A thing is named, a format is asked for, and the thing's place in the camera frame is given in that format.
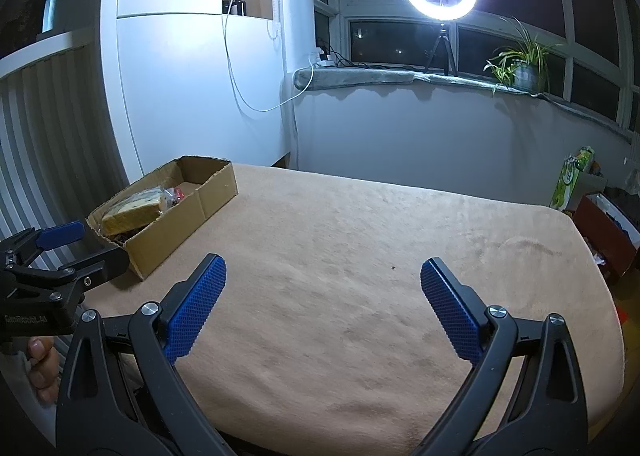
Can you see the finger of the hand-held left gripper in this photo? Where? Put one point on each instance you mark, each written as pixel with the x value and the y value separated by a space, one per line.
pixel 107 263
pixel 62 233

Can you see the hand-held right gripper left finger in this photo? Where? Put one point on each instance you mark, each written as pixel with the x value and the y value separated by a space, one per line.
pixel 192 311

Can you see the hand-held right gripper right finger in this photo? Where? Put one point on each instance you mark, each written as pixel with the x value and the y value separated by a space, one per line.
pixel 452 311

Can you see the yellow snack packet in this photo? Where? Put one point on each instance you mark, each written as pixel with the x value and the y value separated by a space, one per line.
pixel 132 218

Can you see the brown cardboard box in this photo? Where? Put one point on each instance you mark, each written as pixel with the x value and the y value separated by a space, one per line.
pixel 170 236

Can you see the clear packet of red dates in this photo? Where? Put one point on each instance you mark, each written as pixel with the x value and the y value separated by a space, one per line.
pixel 175 195

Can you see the person's left hand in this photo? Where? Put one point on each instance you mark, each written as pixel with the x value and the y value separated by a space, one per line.
pixel 42 366

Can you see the white slatted panel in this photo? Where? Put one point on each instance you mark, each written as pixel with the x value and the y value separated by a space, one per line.
pixel 50 136

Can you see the red box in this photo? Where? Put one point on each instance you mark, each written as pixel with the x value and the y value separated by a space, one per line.
pixel 600 236

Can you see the green printed bag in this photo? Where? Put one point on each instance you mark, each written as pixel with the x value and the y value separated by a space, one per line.
pixel 570 181

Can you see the white cabinet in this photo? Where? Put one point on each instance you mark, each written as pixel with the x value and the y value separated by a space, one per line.
pixel 175 86

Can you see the grey cardboard box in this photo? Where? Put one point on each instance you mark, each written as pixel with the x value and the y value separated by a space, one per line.
pixel 592 186

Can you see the potted spider plant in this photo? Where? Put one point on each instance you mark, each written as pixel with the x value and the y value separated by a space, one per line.
pixel 525 76

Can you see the black tripod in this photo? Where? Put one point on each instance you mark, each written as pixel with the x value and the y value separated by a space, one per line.
pixel 440 39

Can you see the white power strip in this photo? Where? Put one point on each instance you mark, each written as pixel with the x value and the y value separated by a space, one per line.
pixel 324 62

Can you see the black flask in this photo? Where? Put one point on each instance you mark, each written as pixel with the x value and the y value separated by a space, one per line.
pixel 235 7

